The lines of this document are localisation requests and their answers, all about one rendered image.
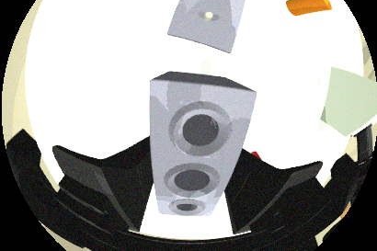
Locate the red peg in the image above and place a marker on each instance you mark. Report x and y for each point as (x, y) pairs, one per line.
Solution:
(256, 154)

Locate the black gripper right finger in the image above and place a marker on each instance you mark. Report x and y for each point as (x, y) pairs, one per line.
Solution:
(255, 185)

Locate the orange cylinder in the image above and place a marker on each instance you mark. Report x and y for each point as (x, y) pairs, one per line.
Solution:
(299, 7)

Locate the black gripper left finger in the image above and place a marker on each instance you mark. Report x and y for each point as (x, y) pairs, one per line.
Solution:
(125, 177)

